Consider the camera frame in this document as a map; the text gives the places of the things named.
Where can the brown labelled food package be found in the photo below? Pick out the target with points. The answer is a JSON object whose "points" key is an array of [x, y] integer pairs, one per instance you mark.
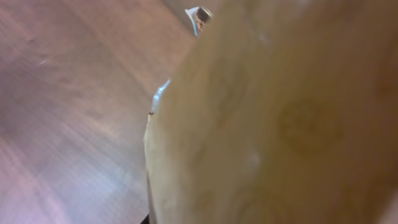
{"points": [[284, 112]]}

